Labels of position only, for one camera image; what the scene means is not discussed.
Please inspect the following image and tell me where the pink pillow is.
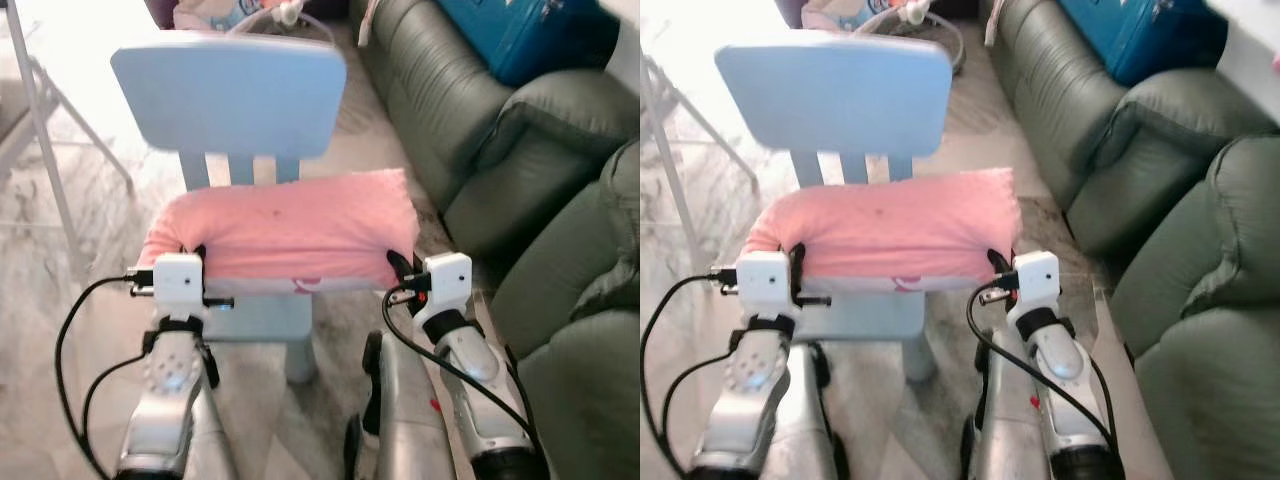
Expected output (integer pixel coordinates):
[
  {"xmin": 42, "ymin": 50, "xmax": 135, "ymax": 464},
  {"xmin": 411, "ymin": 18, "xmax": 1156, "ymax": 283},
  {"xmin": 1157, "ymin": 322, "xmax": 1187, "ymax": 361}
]
[
  {"xmin": 137, "ymin": 168, "xmax": 422, "ymax": 297},
  {"xmin": 740, "ymin": 167, "xmax": 1024, "ymax": 294}
]

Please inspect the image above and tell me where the green leather sofa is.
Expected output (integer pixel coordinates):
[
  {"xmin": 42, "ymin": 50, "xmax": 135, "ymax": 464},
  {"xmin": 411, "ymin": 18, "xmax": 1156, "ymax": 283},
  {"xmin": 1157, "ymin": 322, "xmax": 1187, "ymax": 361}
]
[
  {"xmin": 488, "ymin": 138, "xmax": 641, "ymax": 480},
  {"xmin": 1108, "ymin": 133, "xmax": 1280, "ymax": 480}
]

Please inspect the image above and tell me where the silver right robot leg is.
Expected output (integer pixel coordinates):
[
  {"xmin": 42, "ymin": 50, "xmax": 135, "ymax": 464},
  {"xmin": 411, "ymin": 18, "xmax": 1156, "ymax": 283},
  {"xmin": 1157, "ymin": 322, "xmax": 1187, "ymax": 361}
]
[
  {"xmin": 344, "ymin": 330, "xmax": 459, "ymax": 480},
  {"xmin": 960, "ymin": 330, "xmax": 1046, "ymax": 480}
]

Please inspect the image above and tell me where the silver robot leg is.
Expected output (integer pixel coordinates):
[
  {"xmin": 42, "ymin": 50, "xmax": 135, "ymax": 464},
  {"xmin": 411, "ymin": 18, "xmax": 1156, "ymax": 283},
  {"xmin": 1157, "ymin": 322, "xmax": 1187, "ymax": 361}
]
[
  {"xmin": 344, "ymin": 330, "xmax": 459, "ymax": 480},
  {"xmin": 188, "ymin": 385, "xmax": 241, "ymax": 480},
  {"xmin": 785, "ymin": 343, "xmax": 853, "ymax": 480},
  {"xmin": 960, "ymin": 330, "xmax": 1046, "ymax": 480}
]

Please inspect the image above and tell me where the silver left robot leg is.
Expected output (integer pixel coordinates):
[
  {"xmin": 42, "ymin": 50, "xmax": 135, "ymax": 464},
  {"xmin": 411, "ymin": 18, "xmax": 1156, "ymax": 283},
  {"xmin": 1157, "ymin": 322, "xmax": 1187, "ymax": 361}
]
[
  {"xmin": 785, "ymin": 343, "xmax": 853, "ymax": 480},
  {"xmin": 188, "ymin": 385, "xmax": 241, "ymax": 480}
]

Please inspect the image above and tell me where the green leather armchair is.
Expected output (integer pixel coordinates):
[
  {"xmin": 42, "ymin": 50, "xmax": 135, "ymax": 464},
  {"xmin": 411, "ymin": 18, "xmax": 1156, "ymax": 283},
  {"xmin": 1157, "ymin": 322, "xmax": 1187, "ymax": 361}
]
[
  {"xmin": 354, "ymin": 0, "xmax": 641, "ymax": 256},
  {"xmin": 984, "ymin": 0, "xmax": 1280, "ymax": 256}
]

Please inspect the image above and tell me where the light blue plastic child chair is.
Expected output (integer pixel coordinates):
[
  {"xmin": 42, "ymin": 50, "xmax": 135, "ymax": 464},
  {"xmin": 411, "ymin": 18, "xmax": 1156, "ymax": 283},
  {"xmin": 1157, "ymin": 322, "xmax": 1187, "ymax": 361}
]
[
  {"xmin": 110, "ymin": 30, "xmax": 349, "ymax": 387},
  {"xmin": 714, "ymin": 30, "xmax": 954, "ymax": 387}
]

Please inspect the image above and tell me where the pink baby bouncer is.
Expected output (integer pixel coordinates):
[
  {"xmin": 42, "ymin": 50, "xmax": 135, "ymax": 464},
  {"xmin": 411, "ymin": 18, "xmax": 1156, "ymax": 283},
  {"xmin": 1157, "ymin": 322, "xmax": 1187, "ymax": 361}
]
[
  {"xmin": 168, "ymin": 0, "xmax": 338, "ymax": 49},
  {"xmin": 798, "ymin": 0, "xmax": 968, "ymax": 76}
]

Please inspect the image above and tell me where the blue box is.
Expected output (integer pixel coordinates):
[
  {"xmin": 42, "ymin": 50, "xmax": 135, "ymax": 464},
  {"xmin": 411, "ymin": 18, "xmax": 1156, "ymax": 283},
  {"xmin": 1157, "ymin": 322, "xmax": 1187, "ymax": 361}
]
[
  {"xmin": 434, "ymin": 0, "xmax": 623, "ymax": 88},
  {"xmin": 1057, "ymin": 0, "xmax": 1230, "ymax": 88}
]

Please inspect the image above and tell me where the white cabinet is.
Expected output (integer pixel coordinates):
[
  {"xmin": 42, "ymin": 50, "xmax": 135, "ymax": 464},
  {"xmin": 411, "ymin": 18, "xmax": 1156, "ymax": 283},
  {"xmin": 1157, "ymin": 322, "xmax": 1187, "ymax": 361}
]
[{"xmin": 1203, "ymin": 0, "xmax": 1280, "ymax": 129}]

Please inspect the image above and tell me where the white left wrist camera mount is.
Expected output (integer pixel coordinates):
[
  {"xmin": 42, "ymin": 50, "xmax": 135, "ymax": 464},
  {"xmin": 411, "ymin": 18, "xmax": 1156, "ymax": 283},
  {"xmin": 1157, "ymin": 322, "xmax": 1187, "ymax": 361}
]
[
  {"xmin": 735, "ymin": 250, "xmax": 797, "ymax": 320},
  {"xmin": 150, "ymin": 253, "xmax": 208, "ymax": 320}
]

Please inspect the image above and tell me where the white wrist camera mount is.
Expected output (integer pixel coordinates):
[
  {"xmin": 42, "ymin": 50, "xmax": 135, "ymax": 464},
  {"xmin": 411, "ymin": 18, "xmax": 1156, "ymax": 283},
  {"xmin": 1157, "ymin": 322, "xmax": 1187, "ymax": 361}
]
[
  {"xmin": 150, "ymin": 253, "xmax": 208, "ymax": 320},
  {"xmin": 411, "ymin": 252, "xmax": 474, "ymax": 322},
  {"xmin": 1008, "ymin": 250, "xmax": 1062, "ymax": 320},
  {"xmin": 735, "ymin": 250, "xmax": 797, "ymax": 320}
]

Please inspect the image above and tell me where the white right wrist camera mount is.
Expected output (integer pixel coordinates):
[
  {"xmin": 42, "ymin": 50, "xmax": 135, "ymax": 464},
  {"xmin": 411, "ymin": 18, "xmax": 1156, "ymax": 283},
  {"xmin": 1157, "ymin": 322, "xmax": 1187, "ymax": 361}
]
[
  {"xmin": 1008, "ymin": 250, "xmax": 1062, "ymax": 320},
  {"xmin": 411, "ymin": 252, "xmax": 474, "ymax": 322}
]

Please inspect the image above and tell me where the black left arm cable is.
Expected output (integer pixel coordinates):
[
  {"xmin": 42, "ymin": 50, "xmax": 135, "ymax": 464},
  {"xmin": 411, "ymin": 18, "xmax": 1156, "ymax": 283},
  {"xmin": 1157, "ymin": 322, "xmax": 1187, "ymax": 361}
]
[
  {"xmin": 54, "ymin": 268, "xmax": 157, "ymax": 479},
  {"xmin": 641, "ymin": 268, "xmax": 743, "ymax": 479}
]

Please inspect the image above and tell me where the metal frame stand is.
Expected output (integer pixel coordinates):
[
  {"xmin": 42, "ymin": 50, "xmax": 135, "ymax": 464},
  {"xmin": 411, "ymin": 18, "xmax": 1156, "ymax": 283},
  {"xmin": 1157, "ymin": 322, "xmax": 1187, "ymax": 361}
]
[
  {"xmin": 640, "ymin": 50, "xmax": 761, "ymax": 273},
  {"xmin": 0, "ymin": 0, "xmax": 137, "ymax": 283}
]

